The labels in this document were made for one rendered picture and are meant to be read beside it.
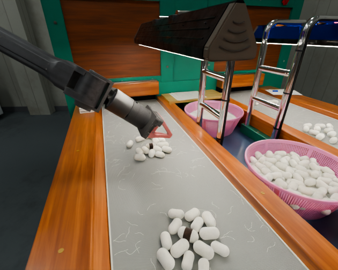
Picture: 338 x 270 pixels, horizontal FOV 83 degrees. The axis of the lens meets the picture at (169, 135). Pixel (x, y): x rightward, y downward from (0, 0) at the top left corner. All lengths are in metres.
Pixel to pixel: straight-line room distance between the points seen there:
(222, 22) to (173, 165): 0.39
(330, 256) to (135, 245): 0.32
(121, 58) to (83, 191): 0.73
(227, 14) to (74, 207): 0.42
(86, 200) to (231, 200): 0.32
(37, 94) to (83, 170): 2.87
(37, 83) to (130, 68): 2.37
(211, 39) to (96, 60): 0.81
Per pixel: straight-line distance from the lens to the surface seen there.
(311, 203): 0.53
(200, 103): 0.73
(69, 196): 0.48
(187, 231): 0.38
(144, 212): 0.44
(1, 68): 3.72
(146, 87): 1.01
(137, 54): 1.06
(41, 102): 3.38
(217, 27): 0.29
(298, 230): 0.44
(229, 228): 0.43
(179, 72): 1.13
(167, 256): 0.36
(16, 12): 3.25
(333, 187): 0.62
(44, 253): 0.41
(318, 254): 0.43
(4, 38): 0.56
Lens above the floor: 1.07
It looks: 28 degrees down
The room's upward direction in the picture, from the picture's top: straight up
